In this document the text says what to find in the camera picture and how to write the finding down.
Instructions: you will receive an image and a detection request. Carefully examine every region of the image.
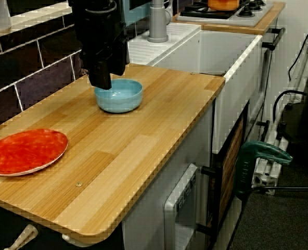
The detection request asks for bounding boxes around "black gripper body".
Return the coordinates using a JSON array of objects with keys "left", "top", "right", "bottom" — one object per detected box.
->
[{"left": 74, "top": 4, "right": 129, "bottom": 66}]

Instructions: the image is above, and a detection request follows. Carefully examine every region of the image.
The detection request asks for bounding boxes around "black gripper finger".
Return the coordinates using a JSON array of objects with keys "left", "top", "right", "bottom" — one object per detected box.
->
[{"left": 109, "top": 45, "right": 128, "bottom": 76}]

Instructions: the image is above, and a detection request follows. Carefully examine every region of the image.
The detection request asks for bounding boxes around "black gripper finger white mark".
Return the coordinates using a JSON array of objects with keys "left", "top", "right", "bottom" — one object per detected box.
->
[{"left": 88, "top": 60, "right": 113, "bottom": 91}]

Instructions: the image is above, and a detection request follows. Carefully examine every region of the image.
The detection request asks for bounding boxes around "light blue bowl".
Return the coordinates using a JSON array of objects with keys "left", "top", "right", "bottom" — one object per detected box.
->
[{"left": 94, "top": 79, "right": 144, "bottom": 114}]

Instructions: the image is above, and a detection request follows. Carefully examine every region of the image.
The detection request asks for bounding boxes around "grey faucet base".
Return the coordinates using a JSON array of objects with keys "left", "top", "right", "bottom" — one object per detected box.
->
[{"left": 147, "top": 0, "right": 172, "bottom": 43}]

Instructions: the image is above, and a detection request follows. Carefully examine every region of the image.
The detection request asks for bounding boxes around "cream shelf ledge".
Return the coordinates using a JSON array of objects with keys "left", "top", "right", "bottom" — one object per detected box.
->
[{"left": 0, "top": 4, "right": 74, "bottom": 41}]

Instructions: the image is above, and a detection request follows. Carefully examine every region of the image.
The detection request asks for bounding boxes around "black stove grate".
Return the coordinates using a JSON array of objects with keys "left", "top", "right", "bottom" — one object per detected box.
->
[{"left": 179, "top": 0, "right": 251, "bottom": 19}]

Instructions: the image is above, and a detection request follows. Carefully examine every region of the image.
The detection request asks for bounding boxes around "red orange plate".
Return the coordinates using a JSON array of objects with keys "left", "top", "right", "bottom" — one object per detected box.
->
[{"left": 0, "top": 128, "right": 69, "bottom": 177}]

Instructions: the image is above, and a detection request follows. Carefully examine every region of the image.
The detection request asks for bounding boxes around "orange pot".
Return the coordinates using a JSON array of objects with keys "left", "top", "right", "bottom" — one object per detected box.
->
[{"left": 207, "top": 0, "right": 240, "bottom": 11}]

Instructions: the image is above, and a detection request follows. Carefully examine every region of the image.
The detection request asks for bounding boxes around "white sink unit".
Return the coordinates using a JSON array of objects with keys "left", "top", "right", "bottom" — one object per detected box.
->
[{"left": 127, "top": 22, "right": 264, "bottom": 154}]

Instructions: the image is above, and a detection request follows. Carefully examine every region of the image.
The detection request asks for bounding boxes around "grey stove top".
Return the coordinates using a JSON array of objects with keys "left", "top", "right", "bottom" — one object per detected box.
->
[{"left": 176, "top": 0, "right": 274, "bottom": 28}]

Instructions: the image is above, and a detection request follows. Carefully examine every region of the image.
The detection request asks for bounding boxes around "wooden slat cabinet door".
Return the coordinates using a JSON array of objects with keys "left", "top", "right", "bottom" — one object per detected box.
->
[{"left": 206, "top": 104, "right": 250, "bottom": 248}]

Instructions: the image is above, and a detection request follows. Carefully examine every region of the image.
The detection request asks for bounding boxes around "white dishwasher front panel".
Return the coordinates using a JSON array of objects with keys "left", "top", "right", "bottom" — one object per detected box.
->
[{"left": 163, "top": 162, "right": 199, "bottom": 250}]

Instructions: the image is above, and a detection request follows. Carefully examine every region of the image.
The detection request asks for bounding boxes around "green clamp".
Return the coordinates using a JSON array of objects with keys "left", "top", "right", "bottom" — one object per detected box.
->
[{"left": 233, "top": 140, "right": 294, "bottom": 201}]

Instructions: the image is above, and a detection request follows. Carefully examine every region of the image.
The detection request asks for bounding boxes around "white hook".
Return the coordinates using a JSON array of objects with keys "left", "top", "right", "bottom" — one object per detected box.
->
[{"left": 61, "top": 233, "right": 92, "bottom": 247}]

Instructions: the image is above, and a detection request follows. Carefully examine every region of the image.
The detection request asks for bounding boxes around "black oven door handle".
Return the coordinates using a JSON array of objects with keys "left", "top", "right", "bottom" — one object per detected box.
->
[{"left": 262, "top": 27, "right": 286, "bottom": 52}]

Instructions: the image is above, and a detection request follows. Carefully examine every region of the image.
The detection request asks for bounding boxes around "thick black cable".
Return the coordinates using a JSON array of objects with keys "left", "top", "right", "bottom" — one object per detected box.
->
[{"left": 272, "top": 90, "right": 308, "bottom": 126}]

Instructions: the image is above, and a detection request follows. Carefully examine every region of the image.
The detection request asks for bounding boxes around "thin black cable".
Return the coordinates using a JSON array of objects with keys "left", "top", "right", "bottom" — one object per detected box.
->
[{"left": 288, "top": 0, "right": 308, "bottom": 81}]

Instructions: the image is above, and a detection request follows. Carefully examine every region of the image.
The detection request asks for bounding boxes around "cream wooden handle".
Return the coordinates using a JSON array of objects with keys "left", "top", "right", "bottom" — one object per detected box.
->
[{"left": 3, "top": 223, "right": 39, "bottom": 250}]

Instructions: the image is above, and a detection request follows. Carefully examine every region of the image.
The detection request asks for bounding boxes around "silver aluminium frame rail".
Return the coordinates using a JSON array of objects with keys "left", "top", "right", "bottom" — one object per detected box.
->
[{"left": 251, "top": 33, "right": 308, "bottom": 196}]

